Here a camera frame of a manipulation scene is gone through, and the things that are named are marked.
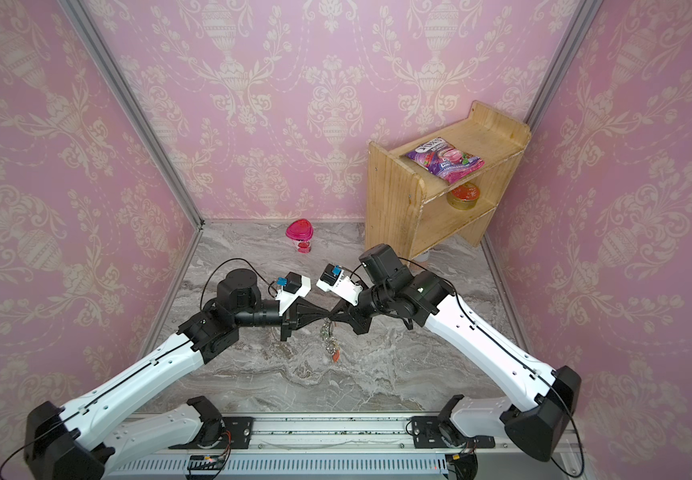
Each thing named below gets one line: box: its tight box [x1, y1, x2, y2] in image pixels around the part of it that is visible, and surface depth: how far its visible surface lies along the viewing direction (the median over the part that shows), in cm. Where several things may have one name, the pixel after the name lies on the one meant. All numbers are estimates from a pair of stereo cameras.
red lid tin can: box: [446, 182, 480, 211], surface depth 97 cm
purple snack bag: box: [405, 137, 485, 185], surface depth 74 cm
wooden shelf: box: [365, 100, 532, 261], surface depth 80 cm
